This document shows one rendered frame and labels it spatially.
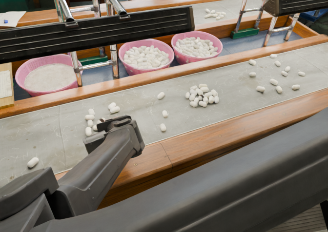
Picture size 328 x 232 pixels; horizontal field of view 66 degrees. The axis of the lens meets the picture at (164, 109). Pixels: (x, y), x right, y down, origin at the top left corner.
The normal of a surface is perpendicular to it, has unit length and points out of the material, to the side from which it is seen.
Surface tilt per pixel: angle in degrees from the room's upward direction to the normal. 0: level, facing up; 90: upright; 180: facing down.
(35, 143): 0
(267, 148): 41
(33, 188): 68
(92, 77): 0
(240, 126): 0
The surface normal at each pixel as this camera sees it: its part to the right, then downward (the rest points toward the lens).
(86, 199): 0.94, -0.31
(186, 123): 0.07, -0.70
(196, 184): -0.32, -0.93
